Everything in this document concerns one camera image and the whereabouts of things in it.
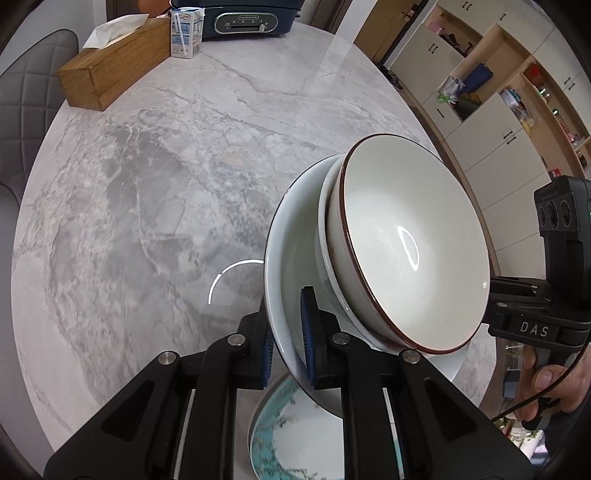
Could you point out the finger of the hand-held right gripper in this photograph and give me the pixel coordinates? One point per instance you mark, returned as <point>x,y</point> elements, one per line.
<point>519,284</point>
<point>521,301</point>

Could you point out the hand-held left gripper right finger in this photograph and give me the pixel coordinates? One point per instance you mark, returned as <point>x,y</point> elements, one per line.
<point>308,337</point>

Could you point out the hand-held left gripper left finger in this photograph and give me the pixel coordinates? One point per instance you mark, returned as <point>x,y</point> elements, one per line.
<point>267,360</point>

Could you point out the large white bowl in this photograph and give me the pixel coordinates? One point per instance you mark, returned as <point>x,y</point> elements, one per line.
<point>288,258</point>

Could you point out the teal floral plate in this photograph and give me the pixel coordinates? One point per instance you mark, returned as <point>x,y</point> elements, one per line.
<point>286,443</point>

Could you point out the small white bowl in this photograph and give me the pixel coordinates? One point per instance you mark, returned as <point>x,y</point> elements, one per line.
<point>323,240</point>

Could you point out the brown-rimmed white bowl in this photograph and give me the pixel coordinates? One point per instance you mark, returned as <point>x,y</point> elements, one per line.
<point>406,221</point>

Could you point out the person's right hand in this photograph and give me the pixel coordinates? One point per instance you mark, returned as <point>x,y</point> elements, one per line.
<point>575,383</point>

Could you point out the white and wood shelf cabinet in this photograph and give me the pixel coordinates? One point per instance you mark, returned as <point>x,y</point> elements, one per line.
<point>489,134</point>

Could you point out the blue bag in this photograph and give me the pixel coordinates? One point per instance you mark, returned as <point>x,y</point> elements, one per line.
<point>476,77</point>

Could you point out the brown wooden door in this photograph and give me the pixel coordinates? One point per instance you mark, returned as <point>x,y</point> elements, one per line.
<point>388,27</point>

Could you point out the dark blue toaster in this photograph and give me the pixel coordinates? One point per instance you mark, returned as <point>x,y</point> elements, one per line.
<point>249,21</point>

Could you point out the milk carton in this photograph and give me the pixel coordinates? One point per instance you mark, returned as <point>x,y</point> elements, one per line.
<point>187,34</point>

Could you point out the wooden tissue box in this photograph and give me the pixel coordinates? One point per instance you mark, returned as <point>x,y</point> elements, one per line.
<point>111,69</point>

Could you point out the grey quilted chair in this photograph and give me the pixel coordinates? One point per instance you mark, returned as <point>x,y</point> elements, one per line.
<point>27,92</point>

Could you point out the white tissue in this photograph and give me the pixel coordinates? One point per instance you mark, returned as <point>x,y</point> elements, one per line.
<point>111,30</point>

